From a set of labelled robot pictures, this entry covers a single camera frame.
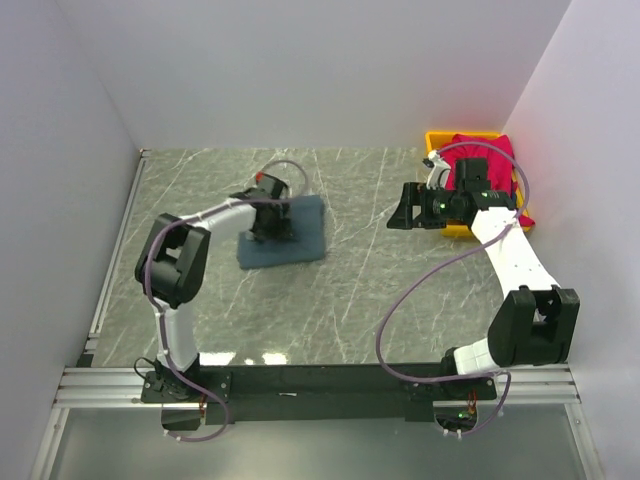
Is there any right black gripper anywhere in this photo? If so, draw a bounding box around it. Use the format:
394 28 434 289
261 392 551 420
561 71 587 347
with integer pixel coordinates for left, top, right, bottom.
386 182 463 230

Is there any blue-grey t-shirt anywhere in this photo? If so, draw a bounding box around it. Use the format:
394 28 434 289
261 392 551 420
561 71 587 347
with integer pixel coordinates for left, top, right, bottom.
236 195 326 270

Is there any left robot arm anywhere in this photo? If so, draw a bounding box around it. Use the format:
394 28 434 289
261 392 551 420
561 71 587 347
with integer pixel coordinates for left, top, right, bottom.
134 171 292 402

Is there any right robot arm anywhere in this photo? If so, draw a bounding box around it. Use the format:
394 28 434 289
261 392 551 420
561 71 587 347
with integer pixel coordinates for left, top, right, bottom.
387 151 580 399

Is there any yellow plastic bin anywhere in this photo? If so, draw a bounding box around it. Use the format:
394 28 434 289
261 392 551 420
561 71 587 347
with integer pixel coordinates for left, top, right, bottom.
424 130 537 240

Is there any red t-shirt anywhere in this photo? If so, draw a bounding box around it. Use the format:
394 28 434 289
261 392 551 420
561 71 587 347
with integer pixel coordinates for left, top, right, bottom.
425 131 524 208

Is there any black base beam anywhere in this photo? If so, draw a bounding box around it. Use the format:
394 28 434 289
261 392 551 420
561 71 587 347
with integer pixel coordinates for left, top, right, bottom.
139 363 497 427

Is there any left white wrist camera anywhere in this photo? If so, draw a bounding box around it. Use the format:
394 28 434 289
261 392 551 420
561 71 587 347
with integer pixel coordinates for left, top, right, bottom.
255 171 289 199

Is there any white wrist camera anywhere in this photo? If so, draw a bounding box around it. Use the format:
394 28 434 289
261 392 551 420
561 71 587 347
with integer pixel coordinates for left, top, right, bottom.
423 149 451 190
255 171 289 199

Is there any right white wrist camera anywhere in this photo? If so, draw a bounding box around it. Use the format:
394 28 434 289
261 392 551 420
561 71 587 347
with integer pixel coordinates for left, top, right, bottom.
423 149 451 190

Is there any aluminium rail frame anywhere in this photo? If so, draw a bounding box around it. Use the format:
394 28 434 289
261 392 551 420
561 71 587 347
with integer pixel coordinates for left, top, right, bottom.
35 147 603 479

